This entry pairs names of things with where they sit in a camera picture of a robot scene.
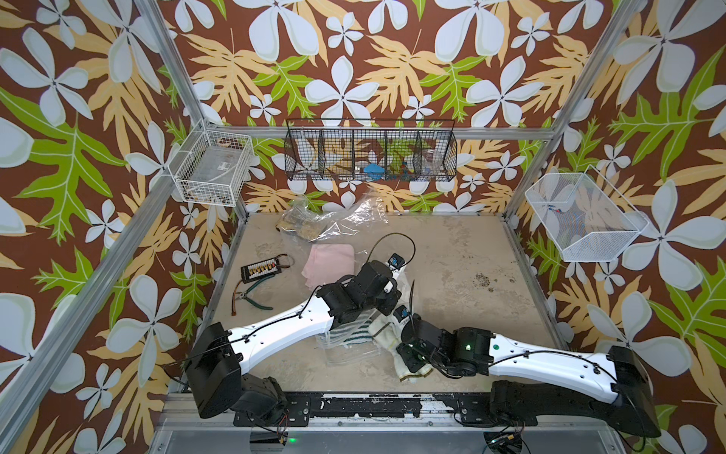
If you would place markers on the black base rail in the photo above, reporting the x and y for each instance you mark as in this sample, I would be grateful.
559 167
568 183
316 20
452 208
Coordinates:
302 410

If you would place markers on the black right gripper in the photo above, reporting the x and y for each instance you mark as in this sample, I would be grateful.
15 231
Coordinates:
405 355

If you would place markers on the green handled pliers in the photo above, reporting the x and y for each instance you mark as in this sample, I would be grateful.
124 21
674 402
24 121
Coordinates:
242 292

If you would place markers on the clear plastic vacuum bag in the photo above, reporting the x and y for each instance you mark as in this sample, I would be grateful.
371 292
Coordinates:
364 225

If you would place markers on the yellow black screwdriver bit case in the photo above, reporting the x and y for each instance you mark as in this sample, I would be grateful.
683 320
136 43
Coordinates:
302 223

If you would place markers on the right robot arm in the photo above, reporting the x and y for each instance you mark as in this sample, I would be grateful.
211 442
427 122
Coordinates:
532 380

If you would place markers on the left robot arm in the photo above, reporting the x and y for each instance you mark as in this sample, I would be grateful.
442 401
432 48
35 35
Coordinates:
218 367

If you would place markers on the black wire basket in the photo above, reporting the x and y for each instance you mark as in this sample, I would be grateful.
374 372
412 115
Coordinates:
370 150

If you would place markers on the black parallel charging board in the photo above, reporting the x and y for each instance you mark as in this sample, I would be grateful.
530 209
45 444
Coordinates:
266 268

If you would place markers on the white wire basket left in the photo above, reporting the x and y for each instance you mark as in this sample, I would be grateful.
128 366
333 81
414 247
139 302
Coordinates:
210 167

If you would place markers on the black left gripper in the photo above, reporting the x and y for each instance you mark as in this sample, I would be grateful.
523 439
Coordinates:
390 297

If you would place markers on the white mesh basket right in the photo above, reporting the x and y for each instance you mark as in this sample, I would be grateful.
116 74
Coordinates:
585 215

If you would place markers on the pale green towel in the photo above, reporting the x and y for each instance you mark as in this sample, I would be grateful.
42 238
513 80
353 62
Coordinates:
386 331

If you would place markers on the green white striped towel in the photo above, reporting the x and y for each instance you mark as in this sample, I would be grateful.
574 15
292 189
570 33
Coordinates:
349 336

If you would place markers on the pink towel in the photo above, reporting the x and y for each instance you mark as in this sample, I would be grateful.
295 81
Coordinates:
327 263

